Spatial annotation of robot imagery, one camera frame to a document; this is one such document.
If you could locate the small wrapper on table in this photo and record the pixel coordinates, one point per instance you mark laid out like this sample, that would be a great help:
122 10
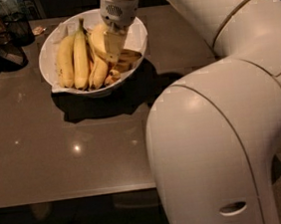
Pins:
38 31

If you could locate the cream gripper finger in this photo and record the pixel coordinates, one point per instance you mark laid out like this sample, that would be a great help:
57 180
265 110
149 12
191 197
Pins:
114 39

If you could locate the black mesh basket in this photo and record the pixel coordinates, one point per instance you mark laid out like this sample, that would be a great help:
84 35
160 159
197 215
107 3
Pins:
12 57

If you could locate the white paper bowl liner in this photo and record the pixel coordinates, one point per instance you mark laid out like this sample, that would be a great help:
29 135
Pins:
137 37

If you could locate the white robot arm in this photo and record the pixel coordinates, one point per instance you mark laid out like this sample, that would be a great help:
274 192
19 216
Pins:
211 136

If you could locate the small banana under bunch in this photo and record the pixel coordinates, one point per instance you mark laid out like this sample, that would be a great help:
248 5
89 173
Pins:
116 72

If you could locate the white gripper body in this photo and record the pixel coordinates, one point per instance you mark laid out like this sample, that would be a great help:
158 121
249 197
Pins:
119 12

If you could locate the black mesh cup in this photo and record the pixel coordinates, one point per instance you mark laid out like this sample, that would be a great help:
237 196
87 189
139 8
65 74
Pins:
19 29

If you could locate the white bowl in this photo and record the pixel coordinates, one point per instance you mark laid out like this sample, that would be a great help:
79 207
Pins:
46 60

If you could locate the middle yellow banana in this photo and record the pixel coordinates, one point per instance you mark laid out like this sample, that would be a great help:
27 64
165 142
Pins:
99 70

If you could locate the upright yellow banana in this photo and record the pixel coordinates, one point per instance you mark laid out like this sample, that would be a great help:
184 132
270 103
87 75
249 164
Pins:
81 62

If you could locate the curved top yellow banana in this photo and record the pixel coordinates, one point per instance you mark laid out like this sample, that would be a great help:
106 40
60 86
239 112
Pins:
97 39

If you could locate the left yellow banana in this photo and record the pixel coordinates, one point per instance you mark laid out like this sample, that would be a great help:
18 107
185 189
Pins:
64 61

